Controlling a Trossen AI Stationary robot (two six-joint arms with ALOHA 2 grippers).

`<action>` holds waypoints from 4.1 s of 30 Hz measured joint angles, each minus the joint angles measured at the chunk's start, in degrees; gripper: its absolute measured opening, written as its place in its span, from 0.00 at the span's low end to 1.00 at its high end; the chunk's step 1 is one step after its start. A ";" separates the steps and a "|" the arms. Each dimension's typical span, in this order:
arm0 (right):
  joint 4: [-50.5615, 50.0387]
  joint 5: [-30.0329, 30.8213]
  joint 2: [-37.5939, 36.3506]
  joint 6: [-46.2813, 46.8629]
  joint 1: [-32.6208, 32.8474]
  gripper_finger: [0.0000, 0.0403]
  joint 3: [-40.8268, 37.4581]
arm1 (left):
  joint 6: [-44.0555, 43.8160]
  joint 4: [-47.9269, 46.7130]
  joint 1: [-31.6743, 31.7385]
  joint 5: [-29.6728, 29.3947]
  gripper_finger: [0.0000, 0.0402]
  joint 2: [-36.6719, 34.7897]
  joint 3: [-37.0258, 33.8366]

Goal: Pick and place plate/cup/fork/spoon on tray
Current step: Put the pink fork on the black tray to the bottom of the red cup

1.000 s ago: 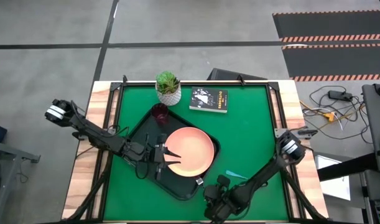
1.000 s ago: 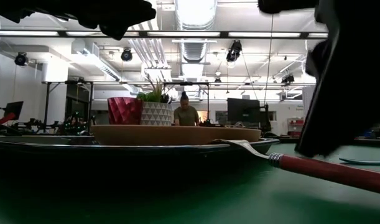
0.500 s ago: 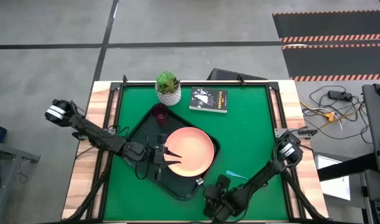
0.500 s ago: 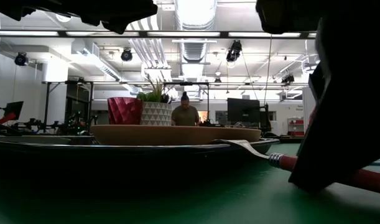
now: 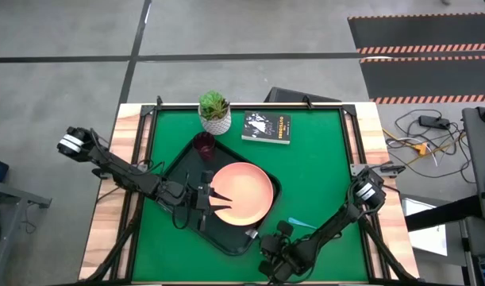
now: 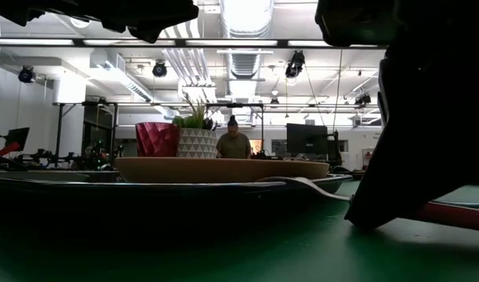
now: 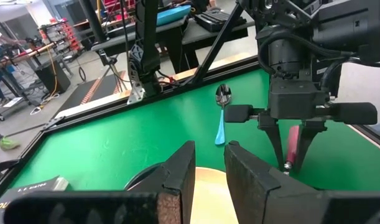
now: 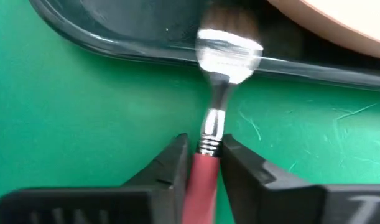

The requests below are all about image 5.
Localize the black power adapter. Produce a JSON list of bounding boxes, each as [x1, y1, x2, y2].
[[418, 114, 452, 130]]

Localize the green felt table mat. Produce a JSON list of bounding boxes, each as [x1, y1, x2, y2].
[[131, 107, 369, 284]]

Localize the dark red faceted cup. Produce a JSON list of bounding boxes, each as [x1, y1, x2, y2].
[[192, 131, 217, 162]]

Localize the black floor mat striped edge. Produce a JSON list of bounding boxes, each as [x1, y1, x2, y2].
[[358, 55, 485, 106], [346, 12, 485, 55]]

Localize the black paperback book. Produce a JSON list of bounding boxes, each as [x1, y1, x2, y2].
[[241, 110, 293, 145]]

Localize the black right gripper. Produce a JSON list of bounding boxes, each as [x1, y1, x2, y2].
[[259, 220, 307, 284]]

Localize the black plastic tray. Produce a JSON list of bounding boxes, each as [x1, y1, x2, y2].
[[157, 137, 283, 257]]

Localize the grey metal mount plate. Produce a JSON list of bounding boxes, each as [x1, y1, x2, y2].
[[349, 163, 406, 178]]

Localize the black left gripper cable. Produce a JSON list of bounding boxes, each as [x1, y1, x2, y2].
[[169, 197, 192, 231]]

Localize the tangled floor cables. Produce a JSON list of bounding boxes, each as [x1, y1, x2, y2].
[[382, 108, 478, 184]]

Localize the grey side table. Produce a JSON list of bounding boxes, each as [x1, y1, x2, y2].
[[0, 177, 53, 286]]

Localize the grey side cart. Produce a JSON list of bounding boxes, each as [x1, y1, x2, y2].
[[461, 105, 485, 224]]

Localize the succulent in white patterned pot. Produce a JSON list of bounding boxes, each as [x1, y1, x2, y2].
[[197, 90, 233, 137]]

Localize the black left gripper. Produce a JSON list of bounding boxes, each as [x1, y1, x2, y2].
[[157, 170, 233, 234]]

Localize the white paper sheet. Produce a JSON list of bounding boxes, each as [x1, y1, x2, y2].
[[400, 197, 449, 257]]

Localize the yellow cable connector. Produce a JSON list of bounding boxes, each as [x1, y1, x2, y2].
[[411, 141, 429, 157]]

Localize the black flat panel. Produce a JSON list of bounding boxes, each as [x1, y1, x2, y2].
[[263, 86, 343, 105]]

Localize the teal plastic spoon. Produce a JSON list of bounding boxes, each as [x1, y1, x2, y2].
[[287, 216, 319, 231]]

